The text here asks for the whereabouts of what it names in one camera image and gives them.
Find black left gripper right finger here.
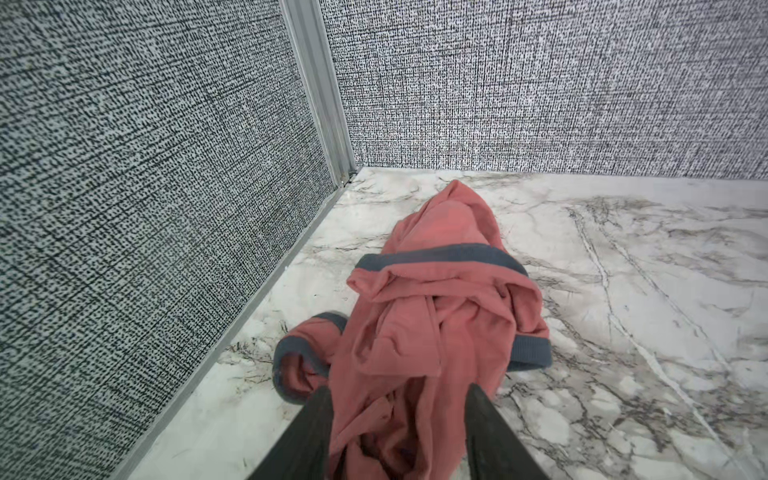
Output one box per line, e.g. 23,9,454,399
464,384,549,480

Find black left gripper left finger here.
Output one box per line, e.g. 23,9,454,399
247,386,333,480

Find pink shirt with grey trim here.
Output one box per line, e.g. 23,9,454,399
273,181,552,479

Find aluminium corner post left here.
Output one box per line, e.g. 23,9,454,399
279,0,357,187

